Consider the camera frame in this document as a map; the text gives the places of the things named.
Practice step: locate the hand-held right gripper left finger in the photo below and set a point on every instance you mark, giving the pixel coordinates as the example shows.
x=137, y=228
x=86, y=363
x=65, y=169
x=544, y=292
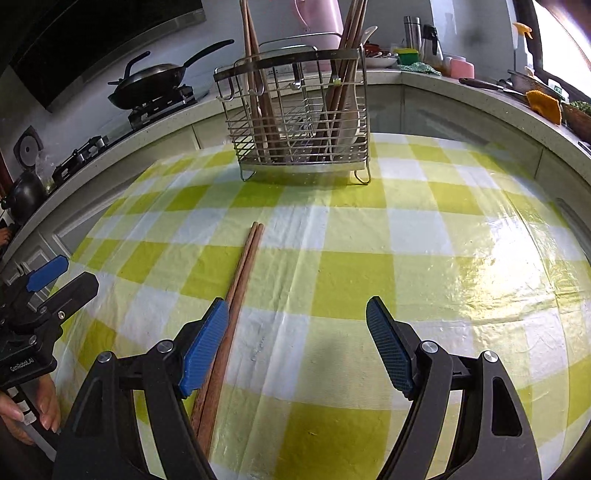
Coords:
x=205, y=346

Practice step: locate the person's left hand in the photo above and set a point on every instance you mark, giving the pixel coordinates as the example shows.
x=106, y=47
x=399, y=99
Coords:
x=50, y=406

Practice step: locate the black wok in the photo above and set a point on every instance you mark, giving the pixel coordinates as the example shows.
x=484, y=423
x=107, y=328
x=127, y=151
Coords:
x=147, y=81

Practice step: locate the black kettle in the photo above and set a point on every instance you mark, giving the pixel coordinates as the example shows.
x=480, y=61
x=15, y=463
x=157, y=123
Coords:
x=25, y=194

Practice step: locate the pink cup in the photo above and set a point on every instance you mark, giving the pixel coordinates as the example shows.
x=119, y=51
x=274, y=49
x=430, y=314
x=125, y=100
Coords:
x=463, y=69

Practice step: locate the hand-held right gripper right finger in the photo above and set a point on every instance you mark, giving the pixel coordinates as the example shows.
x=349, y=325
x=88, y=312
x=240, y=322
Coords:
x=388, y=350

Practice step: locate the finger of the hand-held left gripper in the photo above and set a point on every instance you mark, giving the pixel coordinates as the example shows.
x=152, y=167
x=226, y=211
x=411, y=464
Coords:
x=46, y=272
x=74, y=290

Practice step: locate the spray bottle with yellow nozzle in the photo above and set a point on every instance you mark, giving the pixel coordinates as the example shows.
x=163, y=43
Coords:
x=521, y=30

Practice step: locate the black gas stove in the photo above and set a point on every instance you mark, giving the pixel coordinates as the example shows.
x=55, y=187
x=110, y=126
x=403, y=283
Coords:
x=76, y=159

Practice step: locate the pink kettle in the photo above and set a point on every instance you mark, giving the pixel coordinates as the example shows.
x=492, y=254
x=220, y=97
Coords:
x=323, y=14

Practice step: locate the metal mesh strainer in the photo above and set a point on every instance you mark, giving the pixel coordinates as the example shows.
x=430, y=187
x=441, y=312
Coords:
x=531, y=83

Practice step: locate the orange knitted cloth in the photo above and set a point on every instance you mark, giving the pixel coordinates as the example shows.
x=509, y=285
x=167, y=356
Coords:
x=545, y=106

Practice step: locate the wicker basket with greens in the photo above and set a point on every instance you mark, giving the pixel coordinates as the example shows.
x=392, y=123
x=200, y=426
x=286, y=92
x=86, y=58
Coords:
x=577, y=120

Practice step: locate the white plate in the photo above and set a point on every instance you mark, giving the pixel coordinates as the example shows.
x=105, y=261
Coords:
x=383, y=61

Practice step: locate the red pot with lid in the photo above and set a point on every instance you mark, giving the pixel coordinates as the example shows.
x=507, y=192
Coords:
x=373, y=47

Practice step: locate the dark window frame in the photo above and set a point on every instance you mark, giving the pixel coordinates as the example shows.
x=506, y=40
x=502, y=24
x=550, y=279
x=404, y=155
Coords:
x=528, y=14

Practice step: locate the yellow-green checkered tablecloth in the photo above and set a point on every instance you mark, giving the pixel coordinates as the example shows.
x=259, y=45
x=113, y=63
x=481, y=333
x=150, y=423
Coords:
x=415, y=258

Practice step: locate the green cloth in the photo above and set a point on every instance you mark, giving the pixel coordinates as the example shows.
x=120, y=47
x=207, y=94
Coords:
x=420, y=68

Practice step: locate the round grey wall fixture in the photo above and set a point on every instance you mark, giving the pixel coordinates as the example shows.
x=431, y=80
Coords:
x=27, y=147

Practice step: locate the stainless steel bottle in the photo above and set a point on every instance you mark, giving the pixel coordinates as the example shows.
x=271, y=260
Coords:
x=412, y=32

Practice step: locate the green and yellow container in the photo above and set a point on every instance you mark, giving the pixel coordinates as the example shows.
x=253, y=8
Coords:
x=406, y=56

